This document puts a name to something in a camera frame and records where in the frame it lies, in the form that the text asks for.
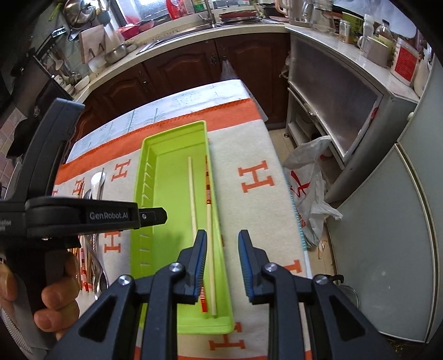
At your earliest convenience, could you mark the pale bamboo chopstick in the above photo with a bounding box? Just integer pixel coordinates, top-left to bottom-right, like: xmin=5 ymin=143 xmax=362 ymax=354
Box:
xmin=188 ymin=157 xmax=197 ymax=238

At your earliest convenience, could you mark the large steel spoon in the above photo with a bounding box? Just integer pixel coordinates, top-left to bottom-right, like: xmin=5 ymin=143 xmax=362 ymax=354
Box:
xmin=83 ymin=190 xmax=92 ymax=199

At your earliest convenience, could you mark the white ceramic spoon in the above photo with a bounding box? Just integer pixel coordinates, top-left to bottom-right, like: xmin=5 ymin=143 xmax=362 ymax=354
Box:
xmin=90 ymin=170 xmax=106 ymax=199

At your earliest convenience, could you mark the steel soup spoon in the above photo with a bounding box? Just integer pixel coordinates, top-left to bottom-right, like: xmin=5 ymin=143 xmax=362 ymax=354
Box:
xmin=91 ymin=234 xmax=109 ymax=299

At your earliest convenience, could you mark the kitchen faucet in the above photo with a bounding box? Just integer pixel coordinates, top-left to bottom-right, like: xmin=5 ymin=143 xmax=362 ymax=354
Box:
xmin=197 ymin=0 xmax=216 ymax=28

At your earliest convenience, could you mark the person's left hand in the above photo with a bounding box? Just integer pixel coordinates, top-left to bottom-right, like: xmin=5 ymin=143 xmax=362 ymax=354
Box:
xmin=1 ymin=252 xmax=79 ymax=341

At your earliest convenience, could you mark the orange white H-pattern cloth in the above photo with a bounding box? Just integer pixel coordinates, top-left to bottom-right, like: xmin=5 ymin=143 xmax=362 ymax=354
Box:
xmin=57 ymin=99 xmax=310 ymax=359

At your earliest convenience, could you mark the lime green plastic tray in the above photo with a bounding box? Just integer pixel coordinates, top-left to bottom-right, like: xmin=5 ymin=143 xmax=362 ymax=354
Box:
xmin=131 ymin=121 xmax=234 ymax=335

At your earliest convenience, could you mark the white plastic bag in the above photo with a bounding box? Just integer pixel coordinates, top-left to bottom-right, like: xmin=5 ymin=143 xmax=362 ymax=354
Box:
xmin=282 ymin=136 xmax=343 ymax=248

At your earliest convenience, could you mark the steel cabinet glass door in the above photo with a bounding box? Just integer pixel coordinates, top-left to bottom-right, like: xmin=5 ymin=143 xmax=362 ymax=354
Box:
xmin=285 ymin=32 xmax=421 ymax=205

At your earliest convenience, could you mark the steel pot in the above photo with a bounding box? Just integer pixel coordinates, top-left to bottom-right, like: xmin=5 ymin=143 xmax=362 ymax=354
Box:
xmin=104 ymin=43 xmax=128 ymax=65

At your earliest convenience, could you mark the wooden cutting board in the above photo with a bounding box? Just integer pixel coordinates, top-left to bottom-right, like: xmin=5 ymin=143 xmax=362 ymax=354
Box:
xmin=79 ymin=25 xmax=105 ymax=64

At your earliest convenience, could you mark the electric kettle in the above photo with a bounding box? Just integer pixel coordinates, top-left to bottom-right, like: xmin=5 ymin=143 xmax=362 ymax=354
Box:
xmin=275 ymin=0 xmax=313 ymax=27

